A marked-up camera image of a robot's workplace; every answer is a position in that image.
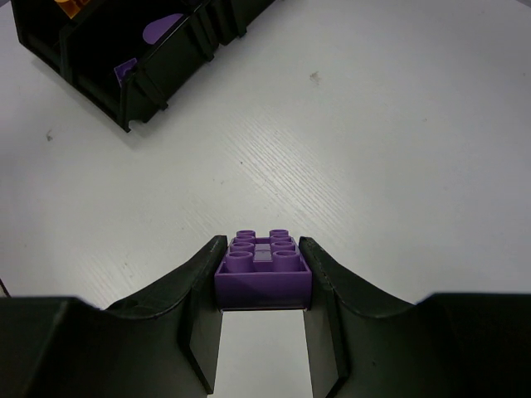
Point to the small purple lego brick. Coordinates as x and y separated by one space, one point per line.
263 273

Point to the purple round paw lego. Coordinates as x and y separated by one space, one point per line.
156 29

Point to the black four-compartment bin tray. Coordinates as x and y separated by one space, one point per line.
85 50

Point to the purple 2x4 lego brick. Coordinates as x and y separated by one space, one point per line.
123 69

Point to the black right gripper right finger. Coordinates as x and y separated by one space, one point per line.
364 342

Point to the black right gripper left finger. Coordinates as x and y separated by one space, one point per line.
162 341

